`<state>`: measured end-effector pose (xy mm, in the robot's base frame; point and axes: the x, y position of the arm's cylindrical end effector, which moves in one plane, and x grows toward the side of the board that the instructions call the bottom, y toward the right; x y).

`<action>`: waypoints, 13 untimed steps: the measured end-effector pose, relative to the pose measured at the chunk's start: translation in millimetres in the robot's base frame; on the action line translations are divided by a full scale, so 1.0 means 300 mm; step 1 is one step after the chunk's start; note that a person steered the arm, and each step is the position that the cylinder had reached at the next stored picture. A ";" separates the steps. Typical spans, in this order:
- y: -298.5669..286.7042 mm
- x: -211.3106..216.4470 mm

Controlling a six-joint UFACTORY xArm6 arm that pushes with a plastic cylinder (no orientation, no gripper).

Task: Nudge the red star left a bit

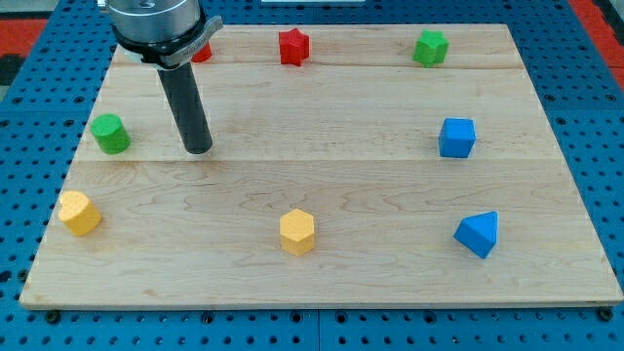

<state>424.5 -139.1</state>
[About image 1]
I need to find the red star block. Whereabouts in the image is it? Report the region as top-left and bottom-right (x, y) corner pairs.
(278, 27), (310, 66)

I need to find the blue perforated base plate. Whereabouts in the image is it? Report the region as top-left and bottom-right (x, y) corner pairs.
(1, 0), (623, 350)

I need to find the blue triangular prism block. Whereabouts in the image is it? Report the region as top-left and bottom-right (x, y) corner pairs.
(453, 212), (498, 259)

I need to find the green star block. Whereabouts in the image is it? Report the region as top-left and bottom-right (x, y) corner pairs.
(412, 30), (449, 67)

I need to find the light wooden board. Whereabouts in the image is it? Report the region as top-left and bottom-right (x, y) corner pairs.
(20, 24), (623, 310)

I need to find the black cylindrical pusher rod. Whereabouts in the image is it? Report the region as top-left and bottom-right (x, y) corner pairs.
(158, 62), (213, 154)

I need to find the yellow heart block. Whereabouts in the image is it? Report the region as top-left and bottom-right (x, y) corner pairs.
(58, 190), (102, 237)

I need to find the small red block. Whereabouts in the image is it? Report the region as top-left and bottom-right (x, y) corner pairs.
(191, 43), (213, 63)

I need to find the green cylinder block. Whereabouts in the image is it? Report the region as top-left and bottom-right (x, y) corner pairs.
(90, 113), (131, 154)

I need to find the yellow hexagon block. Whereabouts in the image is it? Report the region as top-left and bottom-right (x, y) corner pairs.
(280, 209), (315, 256)

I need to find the blue cube block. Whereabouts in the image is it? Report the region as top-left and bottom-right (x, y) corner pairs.
(438, 118), (477, 158)

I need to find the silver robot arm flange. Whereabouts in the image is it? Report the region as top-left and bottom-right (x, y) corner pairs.
(97, 0), (223, 70)

